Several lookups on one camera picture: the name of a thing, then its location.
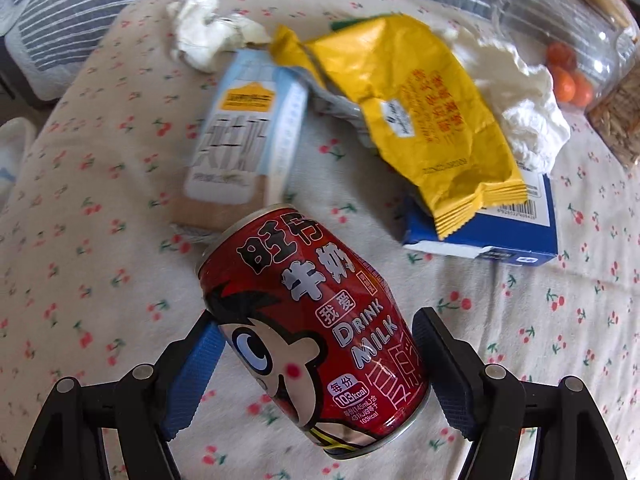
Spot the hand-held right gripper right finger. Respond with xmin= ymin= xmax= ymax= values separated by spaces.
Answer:
xmin=411 ymin=306 xmax=630 ymax=480

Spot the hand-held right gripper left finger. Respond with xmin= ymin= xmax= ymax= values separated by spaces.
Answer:
xmin=15 ymin=310 xmax=226 ymax=480

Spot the red milk drink can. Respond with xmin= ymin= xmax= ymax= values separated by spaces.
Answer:
xmin=198 ymin=204 xmax=432 ymax=462

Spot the blue cardboard box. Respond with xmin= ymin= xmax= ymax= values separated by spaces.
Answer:
xmin=402 ymin=170 xmax=559 ymax=265

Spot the falling clear plastic wrapper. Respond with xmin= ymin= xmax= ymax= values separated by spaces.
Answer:
xmin=170 ymin=49 xmax=309 ymax=241

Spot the large white tissue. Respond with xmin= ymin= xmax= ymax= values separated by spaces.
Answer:
xmin=435 ymin=27 xmax=572 ymax=176

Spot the cherry print tablecloth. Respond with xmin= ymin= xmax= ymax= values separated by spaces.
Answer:
xmin=0 ymin=0 xmax=640 ymax=480

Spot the yellow snack bag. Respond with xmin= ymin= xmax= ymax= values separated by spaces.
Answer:
xmin=270 ymin=14 xmax=527 ymax=242

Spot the brown woven basket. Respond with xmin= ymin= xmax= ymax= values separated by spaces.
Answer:
xmin=587 ymin=77 xmax=640 ymax=171

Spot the small orange fruit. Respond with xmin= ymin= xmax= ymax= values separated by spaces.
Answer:
xmin=546 ymin=42 xmax=578 ymax=71
xmin=572 ymin=71 xmax=596 ymax=108
xmin=554 ymin=67 xmax=577 ymax=102

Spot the small crumpled white tissue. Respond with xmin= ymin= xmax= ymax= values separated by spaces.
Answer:
xmin=166 ymin=0 xmax=273 ymax=72

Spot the clear glass jar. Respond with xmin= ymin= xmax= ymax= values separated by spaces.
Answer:
xmin=492 ymin=0 xmax=636 ymax=106

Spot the grey striped quilt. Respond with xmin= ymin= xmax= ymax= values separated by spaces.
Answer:
xmin=0 ymin=0 xmax=556 ymax=106

